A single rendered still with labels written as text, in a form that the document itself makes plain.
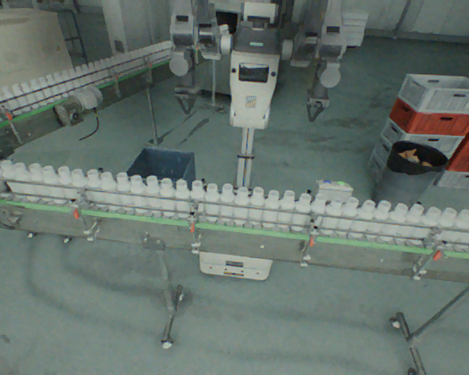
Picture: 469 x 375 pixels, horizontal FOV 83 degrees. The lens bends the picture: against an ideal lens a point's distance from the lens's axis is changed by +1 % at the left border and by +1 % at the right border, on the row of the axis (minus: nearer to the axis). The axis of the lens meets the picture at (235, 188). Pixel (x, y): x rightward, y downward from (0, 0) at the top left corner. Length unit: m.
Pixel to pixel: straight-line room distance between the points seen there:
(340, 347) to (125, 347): 1.34
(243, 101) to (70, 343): 1.76
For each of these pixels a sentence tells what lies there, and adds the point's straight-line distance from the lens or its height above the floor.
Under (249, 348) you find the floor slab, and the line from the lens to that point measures 1.93.
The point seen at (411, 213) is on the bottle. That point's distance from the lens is 1.20.
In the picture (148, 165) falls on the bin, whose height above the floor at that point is 0.81.
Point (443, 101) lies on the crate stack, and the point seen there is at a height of 0.99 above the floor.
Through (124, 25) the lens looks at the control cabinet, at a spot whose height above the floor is 0.78.
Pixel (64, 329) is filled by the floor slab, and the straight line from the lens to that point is 2.18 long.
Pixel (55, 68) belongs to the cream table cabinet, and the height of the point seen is 0.50.
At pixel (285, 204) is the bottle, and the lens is 1.03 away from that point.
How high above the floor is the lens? 1.81
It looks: 40 degrees down
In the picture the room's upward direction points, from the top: 4 degrees clockwise
